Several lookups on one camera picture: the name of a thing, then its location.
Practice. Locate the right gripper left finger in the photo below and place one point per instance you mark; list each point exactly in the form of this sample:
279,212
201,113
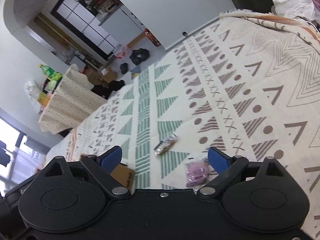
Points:
111,186

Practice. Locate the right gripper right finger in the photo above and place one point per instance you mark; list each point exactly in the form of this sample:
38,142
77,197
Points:
229,171

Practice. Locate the brown cardboard box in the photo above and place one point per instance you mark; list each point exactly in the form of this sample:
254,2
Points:
122,173

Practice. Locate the pink round snack packet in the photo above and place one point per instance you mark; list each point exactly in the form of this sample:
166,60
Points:
197,172

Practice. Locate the silver brown snack bar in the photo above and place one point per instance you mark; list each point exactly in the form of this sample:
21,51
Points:
165,144

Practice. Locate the dotted cream tablecloth table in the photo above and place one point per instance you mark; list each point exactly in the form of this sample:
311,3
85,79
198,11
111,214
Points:
71,103

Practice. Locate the patterned bedspread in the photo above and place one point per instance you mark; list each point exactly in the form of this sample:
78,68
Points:
248,85

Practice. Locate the green soda bottle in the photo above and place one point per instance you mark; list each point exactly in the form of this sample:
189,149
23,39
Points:
49,73

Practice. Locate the black slipper single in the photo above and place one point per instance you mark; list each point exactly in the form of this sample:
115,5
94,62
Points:
124,67

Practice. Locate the pink water bottle pack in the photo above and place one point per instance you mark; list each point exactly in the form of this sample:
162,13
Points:
122,51

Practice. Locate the black slippers pile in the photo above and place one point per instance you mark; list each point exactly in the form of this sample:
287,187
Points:
139,55

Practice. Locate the white crumpled cloth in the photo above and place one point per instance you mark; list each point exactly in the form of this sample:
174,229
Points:
296,8

